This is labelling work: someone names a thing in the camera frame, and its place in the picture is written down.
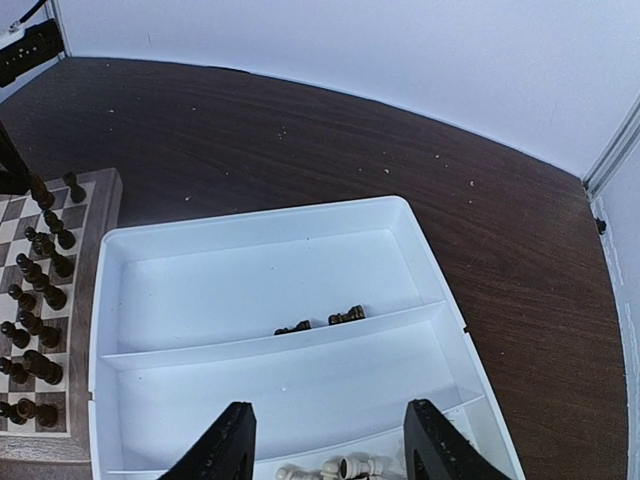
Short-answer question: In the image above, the dark chess pieces pile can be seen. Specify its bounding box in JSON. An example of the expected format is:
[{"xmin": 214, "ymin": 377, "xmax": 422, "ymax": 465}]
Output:
[{"xmin": 274, "ymin": 305, "xmax": 366, "ymax": 336}]

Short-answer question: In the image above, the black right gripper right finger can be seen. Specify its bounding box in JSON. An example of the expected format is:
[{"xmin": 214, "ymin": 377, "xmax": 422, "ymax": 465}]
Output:
[{"xmin": 403, "ymin": 399, "xmax": 515, "ymax": 479}]

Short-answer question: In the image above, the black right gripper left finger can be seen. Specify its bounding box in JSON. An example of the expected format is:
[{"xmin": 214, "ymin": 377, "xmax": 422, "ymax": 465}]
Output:
[{"xmin": 162, "ymin": 402, "xmax": 256, "ymax": 480}]

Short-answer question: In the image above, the dark chess queen piece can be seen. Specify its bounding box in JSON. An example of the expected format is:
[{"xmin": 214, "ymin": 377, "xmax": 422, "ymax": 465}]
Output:
[{"xmin": 49, "ymin": 247, "xmax": 74, "ymax": 278}]

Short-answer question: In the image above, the white divided plastic tray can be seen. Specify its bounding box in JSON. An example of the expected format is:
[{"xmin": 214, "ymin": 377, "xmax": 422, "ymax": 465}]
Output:
[{"xmin": 89, "ymin": 196, "xmax": 504, "ymax": 479}]

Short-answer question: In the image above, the aluminium frame rail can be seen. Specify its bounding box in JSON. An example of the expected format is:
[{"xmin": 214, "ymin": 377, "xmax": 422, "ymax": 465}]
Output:
[{"xmin": 582, "ymin": 97, "xmax": 640, "ymax": 201}]

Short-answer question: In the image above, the dark chess king piece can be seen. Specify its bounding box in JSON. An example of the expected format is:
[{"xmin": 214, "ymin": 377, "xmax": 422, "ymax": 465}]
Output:
[{"xmin": 17, "ymin": 310, "xmax": 61, "ymax": 348}]

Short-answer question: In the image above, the dark chess rook piece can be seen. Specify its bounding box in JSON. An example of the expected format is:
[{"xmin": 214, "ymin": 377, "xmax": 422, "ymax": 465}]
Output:
[{"xmin": 16, "ymin": 398, "xmax": 58, "ymax": 428}]

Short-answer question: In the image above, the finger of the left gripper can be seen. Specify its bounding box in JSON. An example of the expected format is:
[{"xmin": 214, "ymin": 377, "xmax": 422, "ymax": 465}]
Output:
[{"xmin": 0, "ymin": 124, "xmax": 31, "ymax": 195}]

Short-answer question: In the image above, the white chess pieces pile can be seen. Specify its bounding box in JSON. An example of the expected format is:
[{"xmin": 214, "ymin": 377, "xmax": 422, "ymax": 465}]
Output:
[{"xmin": 273, "ymin": 454, "xmax": 404, "ymax": 480}]

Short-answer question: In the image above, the wooden chessboard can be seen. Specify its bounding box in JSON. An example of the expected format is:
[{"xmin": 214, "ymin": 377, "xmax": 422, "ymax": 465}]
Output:
[{"xmin": 1, "ymin": 168, "xmax": 123, "ymax": 463}]

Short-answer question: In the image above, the dark chess pawn piece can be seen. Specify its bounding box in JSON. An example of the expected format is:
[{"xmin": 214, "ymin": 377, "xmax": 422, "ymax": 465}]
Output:
[{"xmin": 0, "ymin": 401, "xmax": 22, "ymax": 424}]

